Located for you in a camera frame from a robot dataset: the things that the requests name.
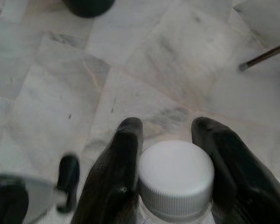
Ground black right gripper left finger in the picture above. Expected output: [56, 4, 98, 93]
[72, 117, 144, 224]

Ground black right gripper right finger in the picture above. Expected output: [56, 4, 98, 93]
[191, 116, 280, 224]

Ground clear bottle with white cap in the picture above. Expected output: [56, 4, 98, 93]
[137, 140, 217, 224]

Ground dark round rubbish bin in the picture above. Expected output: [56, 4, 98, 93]
[62, 0, 116, 18]

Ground black robot foot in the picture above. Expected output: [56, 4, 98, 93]
[56, 154, 81, 213]

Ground brown chair leg grey tip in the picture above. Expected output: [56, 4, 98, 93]
[238, 40, 280, 72]

